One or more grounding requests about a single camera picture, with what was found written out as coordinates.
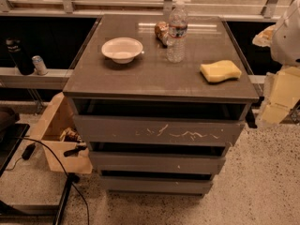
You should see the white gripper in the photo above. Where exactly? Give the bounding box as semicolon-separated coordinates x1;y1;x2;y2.
252;25;300;128

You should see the grey top drawer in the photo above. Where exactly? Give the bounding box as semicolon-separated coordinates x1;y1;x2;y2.
70;97;250;146

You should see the grey drawer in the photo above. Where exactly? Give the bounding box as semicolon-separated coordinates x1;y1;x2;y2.
100;171;212;196
70;97;250;146
89;142;226;174

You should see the grey middle drawer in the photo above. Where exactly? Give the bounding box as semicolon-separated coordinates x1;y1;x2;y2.
89;142;226;174

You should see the black power adapter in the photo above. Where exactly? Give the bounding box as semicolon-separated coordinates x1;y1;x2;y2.
22;143;36;160

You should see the open cardboard box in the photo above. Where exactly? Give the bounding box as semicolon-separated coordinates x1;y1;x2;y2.
30;93;93;174

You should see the clear plastic water bottle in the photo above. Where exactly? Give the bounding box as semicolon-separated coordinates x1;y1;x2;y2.
167;1;188;63

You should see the white bowl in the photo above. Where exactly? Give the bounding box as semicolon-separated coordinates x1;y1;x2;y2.
101;37;143;64

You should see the black cable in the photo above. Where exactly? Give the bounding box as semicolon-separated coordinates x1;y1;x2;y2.
4;137;91;225

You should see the yellow sponge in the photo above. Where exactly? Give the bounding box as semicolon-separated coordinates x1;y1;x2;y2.
200;60;242;83

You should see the silver drink can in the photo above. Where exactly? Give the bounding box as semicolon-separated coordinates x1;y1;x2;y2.
32;55;48;75

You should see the grey bottom drawer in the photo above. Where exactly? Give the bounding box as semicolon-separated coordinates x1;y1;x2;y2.
100;171;212;196

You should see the black tool in box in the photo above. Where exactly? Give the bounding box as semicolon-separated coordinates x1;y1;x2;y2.
64;145;87;158

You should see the brown crumpled snack bag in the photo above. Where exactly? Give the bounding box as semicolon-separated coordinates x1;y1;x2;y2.
155;22;169;45

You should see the grey drawer cabinet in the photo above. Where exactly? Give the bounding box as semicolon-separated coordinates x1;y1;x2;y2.
62;14;261;196

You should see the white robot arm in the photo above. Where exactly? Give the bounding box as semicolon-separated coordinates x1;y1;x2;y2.
252;0;300;128

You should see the black metal stand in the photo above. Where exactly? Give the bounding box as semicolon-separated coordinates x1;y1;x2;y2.
0;107;79;225

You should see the black thermos bottle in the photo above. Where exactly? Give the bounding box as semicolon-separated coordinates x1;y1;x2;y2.
6;37;35;75

